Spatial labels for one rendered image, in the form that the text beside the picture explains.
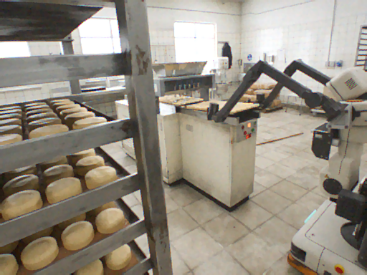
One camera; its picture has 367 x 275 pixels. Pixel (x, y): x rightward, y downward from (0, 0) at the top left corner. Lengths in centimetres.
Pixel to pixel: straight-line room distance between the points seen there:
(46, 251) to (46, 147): 18
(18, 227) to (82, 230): 12
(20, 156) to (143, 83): 17
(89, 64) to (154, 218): 24
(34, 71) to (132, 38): 12
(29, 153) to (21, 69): 9
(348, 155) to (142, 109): 129
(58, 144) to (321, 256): 145
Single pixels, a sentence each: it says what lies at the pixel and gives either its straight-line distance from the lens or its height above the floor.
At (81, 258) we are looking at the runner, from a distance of 39.
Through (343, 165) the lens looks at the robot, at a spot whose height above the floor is 75.
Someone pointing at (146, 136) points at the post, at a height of 122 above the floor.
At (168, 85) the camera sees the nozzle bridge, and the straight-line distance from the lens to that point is 215.
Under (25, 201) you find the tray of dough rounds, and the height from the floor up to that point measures 115.
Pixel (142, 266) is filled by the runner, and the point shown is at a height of 97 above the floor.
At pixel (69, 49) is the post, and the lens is 72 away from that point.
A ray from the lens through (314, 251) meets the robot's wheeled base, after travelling 155.
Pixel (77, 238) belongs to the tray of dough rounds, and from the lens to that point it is 41.
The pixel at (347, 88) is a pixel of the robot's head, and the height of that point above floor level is 116.
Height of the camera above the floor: 132
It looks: 19 degrees down
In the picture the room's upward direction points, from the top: 3 degrees counter-clockwise
